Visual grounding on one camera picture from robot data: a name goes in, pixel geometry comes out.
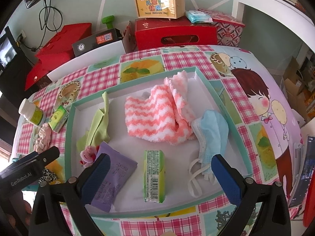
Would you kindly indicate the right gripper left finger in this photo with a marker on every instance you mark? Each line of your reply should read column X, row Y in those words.
column 80, row 191

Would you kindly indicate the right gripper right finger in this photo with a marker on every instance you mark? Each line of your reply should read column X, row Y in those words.
column 241, row 192

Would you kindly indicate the pink scrunchie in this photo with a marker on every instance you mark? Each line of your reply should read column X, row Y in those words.
column 43, row 140

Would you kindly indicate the purple tissue pack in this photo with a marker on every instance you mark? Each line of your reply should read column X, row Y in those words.
column 121, row 168

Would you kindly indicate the green tissue pack with logo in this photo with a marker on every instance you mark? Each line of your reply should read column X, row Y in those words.
column 58, row 119

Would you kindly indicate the green tissue pack with barcode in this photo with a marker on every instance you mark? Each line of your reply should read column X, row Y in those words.
column 154, row 176

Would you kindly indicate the leopard print scrunchie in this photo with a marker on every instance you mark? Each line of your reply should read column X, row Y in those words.
column 48, row 176

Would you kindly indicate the left hand with black glove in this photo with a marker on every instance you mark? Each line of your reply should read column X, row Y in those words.
column 15, row 207

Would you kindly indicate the red pink flower hair clip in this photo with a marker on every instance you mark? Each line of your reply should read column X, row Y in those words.
column 88, row 156

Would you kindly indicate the white pill bottle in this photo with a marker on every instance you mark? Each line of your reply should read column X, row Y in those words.
column 32, row 113

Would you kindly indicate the green cloth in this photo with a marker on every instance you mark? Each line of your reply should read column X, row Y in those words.
column 98, row 132

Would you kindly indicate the blue face mask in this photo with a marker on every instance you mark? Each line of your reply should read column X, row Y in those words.
column 212, row 131

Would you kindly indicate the checked picture tablecloth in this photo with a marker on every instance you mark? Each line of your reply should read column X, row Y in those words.
column 254, row 101

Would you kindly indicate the teal rimmed white tray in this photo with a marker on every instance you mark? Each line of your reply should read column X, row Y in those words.
column 130, row 202

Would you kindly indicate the pink white striped towel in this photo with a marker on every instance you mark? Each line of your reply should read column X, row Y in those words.
column 165, row 116

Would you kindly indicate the black monitor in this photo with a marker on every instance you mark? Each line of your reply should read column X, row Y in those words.
column 8, row 48

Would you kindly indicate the white board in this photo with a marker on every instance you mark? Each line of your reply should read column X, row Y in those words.
column 94, row 56

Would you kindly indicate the cardboard boxes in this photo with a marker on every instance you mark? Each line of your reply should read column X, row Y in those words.
column 299, row 88

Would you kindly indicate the open red gift box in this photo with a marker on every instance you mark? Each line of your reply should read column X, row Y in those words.
column 57, row 51

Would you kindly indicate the black box with QR code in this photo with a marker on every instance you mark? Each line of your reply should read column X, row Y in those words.
column 96, row 40

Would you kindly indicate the red patterned box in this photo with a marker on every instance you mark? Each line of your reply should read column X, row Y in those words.
column 229, row 29

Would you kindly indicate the green dumbbell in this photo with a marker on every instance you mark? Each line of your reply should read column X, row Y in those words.
column 108, row 21

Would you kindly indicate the white shelf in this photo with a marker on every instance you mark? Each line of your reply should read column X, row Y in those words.
column 296, row 21

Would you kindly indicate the blue wet wipes pack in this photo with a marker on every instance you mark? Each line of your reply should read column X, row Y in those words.
column 198, row 17

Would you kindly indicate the yellow gift bag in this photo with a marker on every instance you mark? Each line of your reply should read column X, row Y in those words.
column 166, row 9

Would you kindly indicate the wall socket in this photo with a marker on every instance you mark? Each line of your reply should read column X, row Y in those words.
column 22, row 36

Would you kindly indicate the red gift box with handle slot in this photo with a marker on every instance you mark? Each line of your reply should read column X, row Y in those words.
column 154, row 32

